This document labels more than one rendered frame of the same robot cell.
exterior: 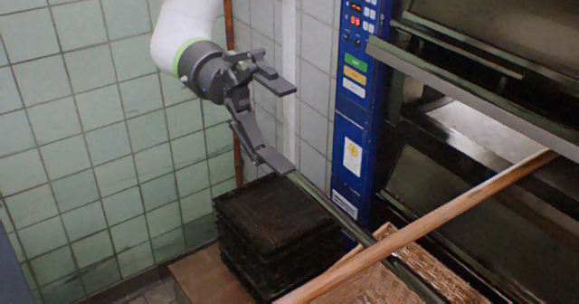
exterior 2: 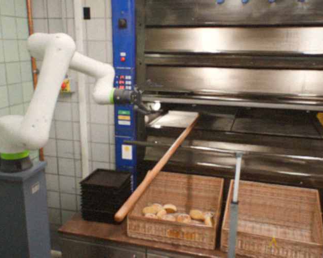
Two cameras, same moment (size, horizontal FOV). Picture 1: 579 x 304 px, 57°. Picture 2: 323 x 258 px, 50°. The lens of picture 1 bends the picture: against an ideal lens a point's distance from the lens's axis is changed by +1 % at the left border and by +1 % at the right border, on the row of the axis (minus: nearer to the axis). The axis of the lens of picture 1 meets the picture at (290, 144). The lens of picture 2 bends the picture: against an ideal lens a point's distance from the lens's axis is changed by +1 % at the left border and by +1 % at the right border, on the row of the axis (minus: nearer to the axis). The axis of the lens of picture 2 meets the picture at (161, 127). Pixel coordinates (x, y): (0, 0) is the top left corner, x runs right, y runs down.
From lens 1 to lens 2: 1.43 m
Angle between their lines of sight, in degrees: 41
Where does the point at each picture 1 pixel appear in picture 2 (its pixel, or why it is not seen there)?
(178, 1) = (105, 78)
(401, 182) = (150, 152)
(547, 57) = (192, 87)
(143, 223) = not seen: hidden behind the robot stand
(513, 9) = (178, 79)
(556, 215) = (206, 133)
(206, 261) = (74, 222)
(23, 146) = not seen: outside the picture
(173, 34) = (105, 88)
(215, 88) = (130, 97)
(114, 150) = not seen: outside the picture
